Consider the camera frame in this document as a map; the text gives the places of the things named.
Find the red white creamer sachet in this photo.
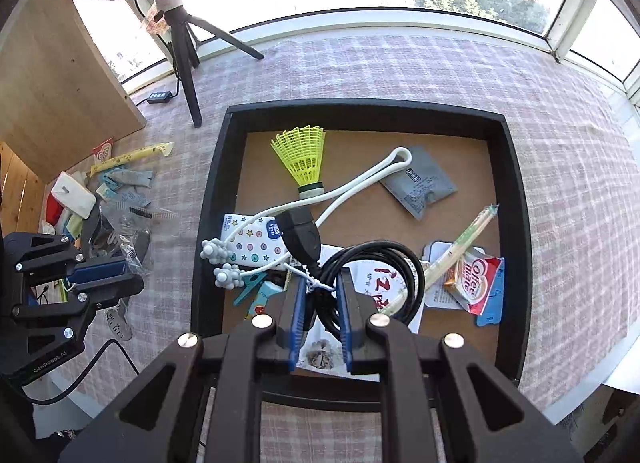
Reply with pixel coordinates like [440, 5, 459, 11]
[442, 250, 503, 316]
[91, 138, 115, 164]

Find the pink plaid tablecloth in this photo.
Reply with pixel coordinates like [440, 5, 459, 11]
[30, 33, 640, 463]

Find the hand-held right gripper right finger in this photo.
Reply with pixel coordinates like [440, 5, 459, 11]
[336, 268, 583, 463]

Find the black tray container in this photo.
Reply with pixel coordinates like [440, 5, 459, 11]
[191, 98, 532, 414]

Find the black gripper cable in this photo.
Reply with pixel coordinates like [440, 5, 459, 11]
[25, 338, 141, 404]

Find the long yellow packet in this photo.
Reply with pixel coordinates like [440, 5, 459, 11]
[90, 142, 175, 176]

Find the yellow plastic shuttlecock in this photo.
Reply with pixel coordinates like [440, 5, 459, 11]
[271, 126, 327, 194]

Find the light wooden board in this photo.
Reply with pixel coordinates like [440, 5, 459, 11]
[0, 0, 148, 169]

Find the pine wood shelf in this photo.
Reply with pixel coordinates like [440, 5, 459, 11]
[0, 140, 41, 239]

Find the black extension cable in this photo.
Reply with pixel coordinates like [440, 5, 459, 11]
[275, 208, 426, 339]

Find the black tripod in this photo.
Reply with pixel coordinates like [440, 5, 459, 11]
[150, 0, 265, 129]

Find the white window frame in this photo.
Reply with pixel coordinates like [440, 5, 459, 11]
[115, 0, 640, 109]

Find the light blue printed packet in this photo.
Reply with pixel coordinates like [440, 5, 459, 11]
[244, 280, 286, 321]

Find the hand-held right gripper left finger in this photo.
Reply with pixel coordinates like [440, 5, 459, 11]
[57, 275, 308, 463]

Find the white packet red print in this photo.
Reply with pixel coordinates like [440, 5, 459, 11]
[295, 243, 426, 374]

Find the black power cable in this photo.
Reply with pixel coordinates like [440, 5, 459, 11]
[132, 68, 181, 106]

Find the clear plastic bag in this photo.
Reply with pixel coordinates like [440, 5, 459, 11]
[82, 203, 178, 274]

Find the white rope with knobbed ends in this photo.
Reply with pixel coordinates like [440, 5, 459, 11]
[201, 146, 413, 291]

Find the grey tube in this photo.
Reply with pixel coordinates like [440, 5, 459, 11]
[107, 169, 155, 188]

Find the long chopsticks packet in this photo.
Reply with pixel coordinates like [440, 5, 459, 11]
[377, 204, 500, 316]

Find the white orange tissue pack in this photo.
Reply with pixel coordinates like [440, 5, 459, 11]
[50, 172, 97, 219]

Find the white printed strip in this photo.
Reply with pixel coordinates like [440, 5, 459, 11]
[102, 305, 133, 341]

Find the star print tissue pack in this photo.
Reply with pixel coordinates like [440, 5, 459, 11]
[220, 213, 293, 269]

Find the blue white packet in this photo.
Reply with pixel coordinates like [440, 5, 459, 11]
[421, 240, 506, 328]

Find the light blue clothespin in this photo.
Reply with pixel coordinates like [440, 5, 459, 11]
[232, 270, 268, 306]

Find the grey flat packet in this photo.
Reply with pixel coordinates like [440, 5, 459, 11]
[107, 188, 151, 209]

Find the grey tea packet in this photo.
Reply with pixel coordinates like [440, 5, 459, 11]
[378, 146, 458, 221]

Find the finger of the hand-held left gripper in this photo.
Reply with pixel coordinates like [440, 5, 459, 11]
[4, 233, 130, 285]
[12, 274, 147, 345]

